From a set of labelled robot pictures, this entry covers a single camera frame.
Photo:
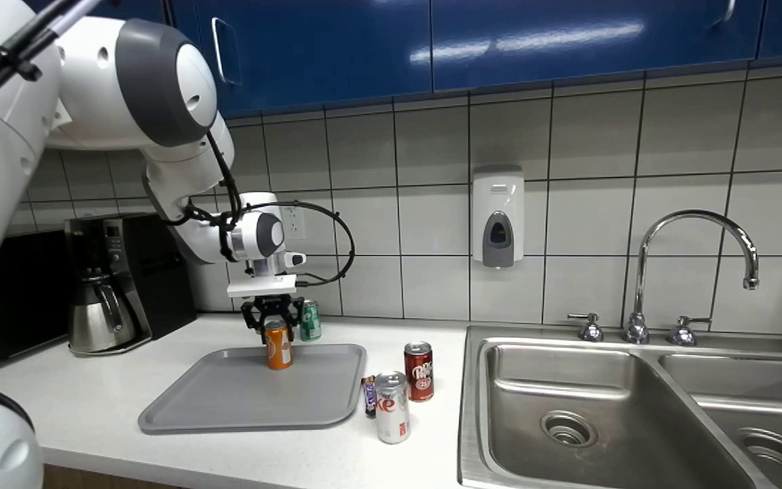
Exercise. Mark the dark red soda can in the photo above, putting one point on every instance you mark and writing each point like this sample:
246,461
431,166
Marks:
420,374

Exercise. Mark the black microwave oven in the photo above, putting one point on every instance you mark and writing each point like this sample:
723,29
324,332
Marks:
11,309

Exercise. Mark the chrome faucet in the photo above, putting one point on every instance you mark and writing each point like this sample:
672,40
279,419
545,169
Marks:
690,215

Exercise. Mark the green soda can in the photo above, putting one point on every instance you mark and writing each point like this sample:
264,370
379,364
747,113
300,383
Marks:
314,328

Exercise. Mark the stainless steel double sink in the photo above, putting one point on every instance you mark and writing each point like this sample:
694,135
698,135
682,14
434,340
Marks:
591,424

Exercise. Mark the white wall soap dispenser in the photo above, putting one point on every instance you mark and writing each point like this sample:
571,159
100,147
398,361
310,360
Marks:
497,219

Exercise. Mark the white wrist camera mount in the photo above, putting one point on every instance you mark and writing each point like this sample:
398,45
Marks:
262,285

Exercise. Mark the grey plastic tray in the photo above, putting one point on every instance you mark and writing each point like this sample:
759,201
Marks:
246,397

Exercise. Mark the glossy blue upper cabinets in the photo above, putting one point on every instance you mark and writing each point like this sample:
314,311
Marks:
337,45

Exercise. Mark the orange soda can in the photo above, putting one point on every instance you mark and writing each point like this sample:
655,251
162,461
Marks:
279,349

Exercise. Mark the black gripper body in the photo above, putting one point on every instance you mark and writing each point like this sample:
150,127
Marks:
273,309

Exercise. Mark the silver diet soda can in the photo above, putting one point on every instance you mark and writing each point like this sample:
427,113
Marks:
393,412

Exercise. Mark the black steel coffee maker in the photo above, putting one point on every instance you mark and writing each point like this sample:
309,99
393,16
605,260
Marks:
150,262

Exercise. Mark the wooden base cabinet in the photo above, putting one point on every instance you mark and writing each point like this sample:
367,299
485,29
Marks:
93,480

